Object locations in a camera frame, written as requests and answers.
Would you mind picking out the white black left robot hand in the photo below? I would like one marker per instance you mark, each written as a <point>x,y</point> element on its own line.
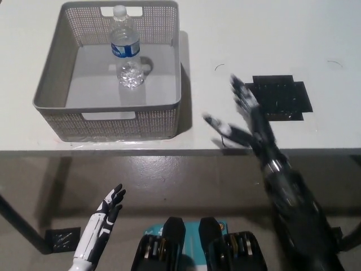
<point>97,228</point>

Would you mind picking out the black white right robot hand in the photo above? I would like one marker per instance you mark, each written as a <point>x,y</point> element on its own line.
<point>260,127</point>

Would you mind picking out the clear plastic water bottle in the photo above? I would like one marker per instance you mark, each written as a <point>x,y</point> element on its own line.
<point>125,48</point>

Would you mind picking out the dark metal table leg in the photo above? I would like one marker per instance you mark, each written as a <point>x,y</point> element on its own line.
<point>19,220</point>

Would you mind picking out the grey perforated plastic basket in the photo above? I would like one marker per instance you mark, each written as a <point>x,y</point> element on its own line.
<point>84,118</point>

